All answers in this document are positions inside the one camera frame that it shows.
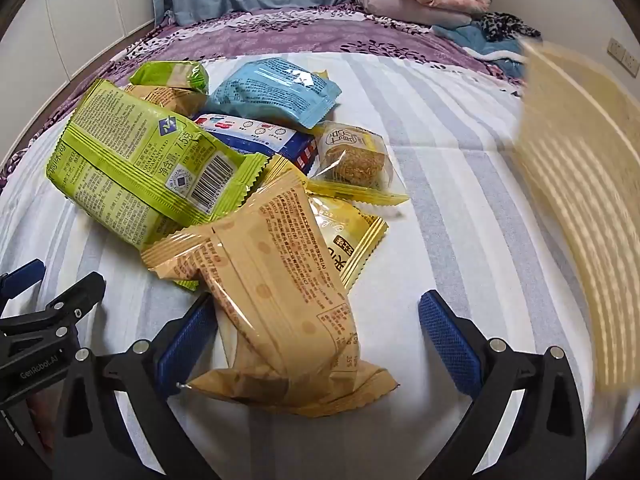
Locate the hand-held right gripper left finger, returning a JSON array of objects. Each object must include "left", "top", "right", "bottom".
[{"left": 52, "top": 292, "right": 221, "bottom": 480}]

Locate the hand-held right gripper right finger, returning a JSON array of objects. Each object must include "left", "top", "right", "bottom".
[{"left": 419, "top": 290, "right": 587, "bottom": 480}]

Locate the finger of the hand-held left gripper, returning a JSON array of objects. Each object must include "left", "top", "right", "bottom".
[
  {"left": 0, "top": 259, "right": 47, "bottom": 306},
  {"left": 45, "top": 272, "right": 107, "bottom": 338}
]

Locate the large tan snack packet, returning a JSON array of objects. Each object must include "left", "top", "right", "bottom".
[{"left": 141, "top": 155, "right": 399, "bottom": 418}]

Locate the large green snack packet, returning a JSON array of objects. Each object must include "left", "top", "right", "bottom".
[{"left": 46, "top": 78, "right": 271, "bottom": 292}]

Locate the clear square cake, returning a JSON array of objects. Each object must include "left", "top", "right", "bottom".
[{"left": 306, "top": 121, "right": 412, "bottom": 207}]

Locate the small golden snack packet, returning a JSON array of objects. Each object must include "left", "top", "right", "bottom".
[{"left": 122, "top": 84, "right": 206, "bottom": 116}]

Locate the cream perforated plastic basket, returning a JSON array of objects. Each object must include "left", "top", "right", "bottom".
[{"left": 515, "top": 40, "right": 640, "bottom": 396}]

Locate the blue white striped snack packet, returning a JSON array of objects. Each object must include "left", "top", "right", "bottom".
[{"left": 192, "top": 112, "right": 318, "bottom": 177}]

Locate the small green snack packet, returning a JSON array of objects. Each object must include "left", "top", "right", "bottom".
[{"left": 129, "top": 60, "right": 210, "bottom": 97}]

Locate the light blue snack packet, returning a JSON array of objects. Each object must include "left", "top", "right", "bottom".
[{"left": 207, "top": 57, "right": 342, "bottom": 129}]

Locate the white blue striped sheet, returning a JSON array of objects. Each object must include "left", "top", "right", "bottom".
[{"left": 0, "top": 52, "right": 640, "bottom": 480}]

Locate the white wardrobe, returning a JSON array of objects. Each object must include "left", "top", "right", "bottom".
[{"left": 0, "top": 0, "right": 156, "bottom": 161}]

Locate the blue fleece blanket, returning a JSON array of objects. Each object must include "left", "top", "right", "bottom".
[{"left": 432, "top": 22, "right": 531, "bottom": 81}]

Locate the leopard print cloth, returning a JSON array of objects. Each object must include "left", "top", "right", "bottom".
[{"left": 480, "top": 11, "right": 543, "bottom": 43}]

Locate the purple floral bed sheet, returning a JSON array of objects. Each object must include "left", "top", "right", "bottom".
[{"left": 0, "top": 2, "right": 496, "bottom": 191}]

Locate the beige wall socket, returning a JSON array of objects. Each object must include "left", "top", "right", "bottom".
[{"left": 606, "top": 37, "right": 640, "bottom": 78}]

